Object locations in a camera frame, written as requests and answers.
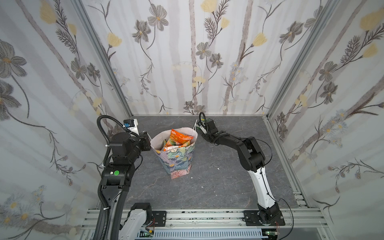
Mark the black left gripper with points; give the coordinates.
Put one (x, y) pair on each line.
(143, 140)

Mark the orange mango candy bag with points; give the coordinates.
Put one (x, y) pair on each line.
(172, 147)

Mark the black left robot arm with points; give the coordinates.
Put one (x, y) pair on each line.
(123, 149)

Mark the small orange snack packet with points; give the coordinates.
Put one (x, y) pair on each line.
(177, 139)

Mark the floral white paper bag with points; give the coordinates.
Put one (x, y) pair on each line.
(177, 162)

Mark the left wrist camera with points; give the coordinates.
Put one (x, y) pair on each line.
(131, 126)

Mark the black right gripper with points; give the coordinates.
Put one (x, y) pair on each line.
(207, 125)

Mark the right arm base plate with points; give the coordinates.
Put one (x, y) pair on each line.
(264, 219)

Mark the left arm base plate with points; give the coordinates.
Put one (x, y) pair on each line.
(159, 219)

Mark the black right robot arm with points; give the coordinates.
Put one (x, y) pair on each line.
(253, 160)

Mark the white vented cable duct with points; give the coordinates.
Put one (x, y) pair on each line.
(203, 234)

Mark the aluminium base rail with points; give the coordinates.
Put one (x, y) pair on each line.
(302, 222)

